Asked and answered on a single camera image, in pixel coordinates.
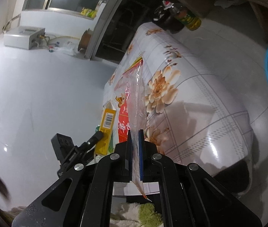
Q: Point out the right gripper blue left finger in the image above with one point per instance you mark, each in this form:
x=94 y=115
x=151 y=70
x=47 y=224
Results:
x=128 y=158

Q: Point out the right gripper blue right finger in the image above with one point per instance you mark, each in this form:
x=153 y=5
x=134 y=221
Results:
x=141 y=145

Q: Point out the red clear plastic bag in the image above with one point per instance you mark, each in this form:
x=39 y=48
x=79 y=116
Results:
x=130 y=98

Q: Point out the yellow paper package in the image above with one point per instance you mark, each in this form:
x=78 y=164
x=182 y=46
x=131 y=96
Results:
x=105 y=145

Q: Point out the floral tablecloth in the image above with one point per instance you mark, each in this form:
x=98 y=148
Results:
x=187 y=112

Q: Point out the brass basin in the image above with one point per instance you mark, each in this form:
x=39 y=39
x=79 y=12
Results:
x=85 y=39

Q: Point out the dark ceramic jar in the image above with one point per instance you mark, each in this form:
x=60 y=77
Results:
x=165 y=20

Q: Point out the cooking oil bottle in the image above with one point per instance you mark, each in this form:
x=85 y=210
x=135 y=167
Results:
x=183 y=15

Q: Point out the yellow detergent bottle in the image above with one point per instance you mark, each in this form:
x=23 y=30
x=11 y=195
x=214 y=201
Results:
x=88 y=13

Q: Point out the white rag on floor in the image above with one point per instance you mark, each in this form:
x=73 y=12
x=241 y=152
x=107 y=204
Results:
x=228 y=3

